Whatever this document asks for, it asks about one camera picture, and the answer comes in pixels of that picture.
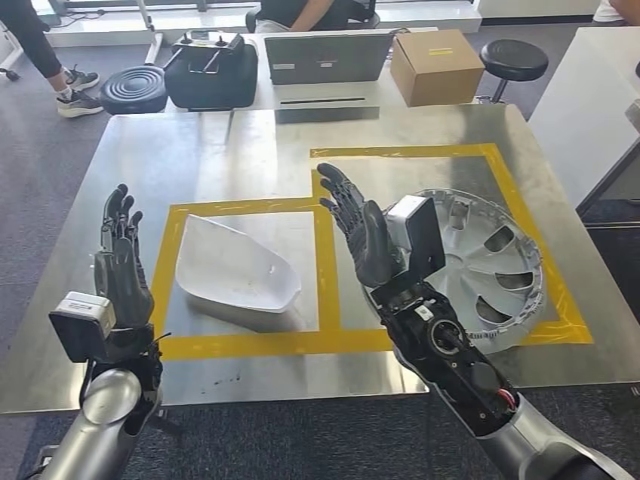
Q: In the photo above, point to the steel workbench table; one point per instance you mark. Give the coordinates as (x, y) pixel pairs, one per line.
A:
(200, 159)

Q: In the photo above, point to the white plastic shell part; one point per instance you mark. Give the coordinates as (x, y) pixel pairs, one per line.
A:
(235, 272)

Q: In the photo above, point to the black round stool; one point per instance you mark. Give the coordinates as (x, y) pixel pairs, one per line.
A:
(512, 60)

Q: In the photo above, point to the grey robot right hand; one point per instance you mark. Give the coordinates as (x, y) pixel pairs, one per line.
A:
(372, 245)

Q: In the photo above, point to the silver wheel hubcap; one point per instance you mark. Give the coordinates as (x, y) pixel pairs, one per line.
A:
(490, 278)

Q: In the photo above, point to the brown cardboard box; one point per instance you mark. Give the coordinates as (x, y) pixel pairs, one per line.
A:
(435, 66)

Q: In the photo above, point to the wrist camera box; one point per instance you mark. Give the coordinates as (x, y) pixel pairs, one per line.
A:
(417, 235)
(80, 324)

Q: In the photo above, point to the white desk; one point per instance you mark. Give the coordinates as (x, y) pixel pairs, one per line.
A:
(585, 112)

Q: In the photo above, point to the black remote controller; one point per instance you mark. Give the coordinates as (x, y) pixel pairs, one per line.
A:
(210, 43)

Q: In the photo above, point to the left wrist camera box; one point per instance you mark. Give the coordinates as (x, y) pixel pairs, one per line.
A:
(80, 324)

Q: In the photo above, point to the grey laptop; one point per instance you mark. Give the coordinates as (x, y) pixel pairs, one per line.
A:
(324, 60)

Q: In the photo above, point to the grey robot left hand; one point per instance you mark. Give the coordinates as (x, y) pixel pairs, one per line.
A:
(122, 285)

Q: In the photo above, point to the person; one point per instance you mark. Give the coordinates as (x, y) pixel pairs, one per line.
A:
(310, 13)
(617, 10)
(35, 46)

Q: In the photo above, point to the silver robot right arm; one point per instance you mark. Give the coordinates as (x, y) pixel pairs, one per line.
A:
(450, 358)

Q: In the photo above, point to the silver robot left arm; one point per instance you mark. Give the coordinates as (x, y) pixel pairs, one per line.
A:
(100, 417)

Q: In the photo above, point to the black ribbed stool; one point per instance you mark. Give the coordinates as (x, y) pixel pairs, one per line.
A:
(133, 89)

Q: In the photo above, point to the black carry case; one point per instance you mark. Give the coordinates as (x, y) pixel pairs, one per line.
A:
(210, 83)

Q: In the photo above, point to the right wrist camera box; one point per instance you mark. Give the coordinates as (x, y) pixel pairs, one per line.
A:
(417, 235)

